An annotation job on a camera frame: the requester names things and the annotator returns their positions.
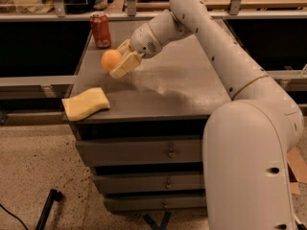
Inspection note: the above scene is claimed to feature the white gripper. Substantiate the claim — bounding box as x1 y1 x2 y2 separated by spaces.
109 23 162 79

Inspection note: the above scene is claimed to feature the orange fruit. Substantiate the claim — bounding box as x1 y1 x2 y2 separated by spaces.
101 50 122 72

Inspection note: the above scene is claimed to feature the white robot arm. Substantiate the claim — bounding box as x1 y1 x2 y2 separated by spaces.
110 0 304 230

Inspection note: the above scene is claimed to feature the yellow sponge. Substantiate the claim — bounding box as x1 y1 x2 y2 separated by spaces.
61 87 110 122

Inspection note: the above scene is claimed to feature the red soda can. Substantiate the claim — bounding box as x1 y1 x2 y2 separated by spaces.
90 11 111 49

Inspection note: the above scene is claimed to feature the grey drawer cabinet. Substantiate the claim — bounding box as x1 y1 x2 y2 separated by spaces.
62 18 233 213

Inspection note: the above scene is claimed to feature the top grey drawer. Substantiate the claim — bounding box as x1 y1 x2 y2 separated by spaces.
76 137 201 167

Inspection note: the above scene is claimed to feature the grey drawer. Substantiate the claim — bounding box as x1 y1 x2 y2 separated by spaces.
104 195 206 212
76 137 201 167
93 172 204 195

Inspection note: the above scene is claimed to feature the middle grey drawer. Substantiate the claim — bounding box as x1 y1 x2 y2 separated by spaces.
93 172 204 195

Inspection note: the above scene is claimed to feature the bottom grey drawer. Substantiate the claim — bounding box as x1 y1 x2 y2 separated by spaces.
104 195 206 212

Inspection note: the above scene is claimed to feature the black tool on floor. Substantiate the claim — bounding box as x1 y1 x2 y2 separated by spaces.
35 189 63 230

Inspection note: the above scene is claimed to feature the cardboard box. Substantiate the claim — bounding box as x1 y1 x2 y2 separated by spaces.
287 147 307 196

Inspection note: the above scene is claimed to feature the white pole with black tip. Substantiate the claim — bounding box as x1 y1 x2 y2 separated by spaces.
295 215 307 230

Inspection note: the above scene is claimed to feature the black cable on floor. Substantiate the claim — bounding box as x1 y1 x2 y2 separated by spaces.
0 203 30 230

